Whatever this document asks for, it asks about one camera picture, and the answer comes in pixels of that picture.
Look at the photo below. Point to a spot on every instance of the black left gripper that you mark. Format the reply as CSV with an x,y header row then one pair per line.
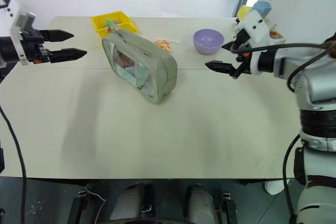
x,y
31,48

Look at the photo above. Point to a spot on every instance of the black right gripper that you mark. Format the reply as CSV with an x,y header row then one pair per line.
x,y
245,64

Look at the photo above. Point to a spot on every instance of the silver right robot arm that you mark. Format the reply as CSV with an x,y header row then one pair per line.
x,y
315,87

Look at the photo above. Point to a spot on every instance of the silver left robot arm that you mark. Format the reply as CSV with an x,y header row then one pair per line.
x,y
8,49

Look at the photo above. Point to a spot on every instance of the grey-green zip pouch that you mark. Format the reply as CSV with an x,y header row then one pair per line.
x,y
157,58

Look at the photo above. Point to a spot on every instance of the purple plastic bowl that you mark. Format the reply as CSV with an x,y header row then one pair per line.
x,y
208,47

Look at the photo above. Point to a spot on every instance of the yellow sponge-like object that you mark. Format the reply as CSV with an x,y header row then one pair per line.
x,y
244,12

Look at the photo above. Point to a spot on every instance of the small purple object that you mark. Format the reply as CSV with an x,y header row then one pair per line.
x,y
116,22

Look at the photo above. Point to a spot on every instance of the clear bag of orange snacks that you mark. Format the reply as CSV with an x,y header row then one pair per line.
x,y
165,46

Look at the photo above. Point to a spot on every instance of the light blue block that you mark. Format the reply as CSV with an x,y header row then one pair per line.
x,y
262,7

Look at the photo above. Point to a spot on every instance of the yellow plastic bin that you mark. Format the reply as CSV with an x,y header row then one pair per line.
x,y
126,20

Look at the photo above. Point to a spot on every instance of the white rounded object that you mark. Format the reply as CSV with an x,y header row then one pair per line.
x,y
273,187

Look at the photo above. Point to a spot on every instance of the grey rounded shape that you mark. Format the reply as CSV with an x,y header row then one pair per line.
x,y
202,204

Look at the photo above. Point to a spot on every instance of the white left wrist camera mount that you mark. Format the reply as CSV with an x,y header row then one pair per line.
x,y
18,17

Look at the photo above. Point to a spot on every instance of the black metal bracket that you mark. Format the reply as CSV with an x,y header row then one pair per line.
x,y
78,208
229,208

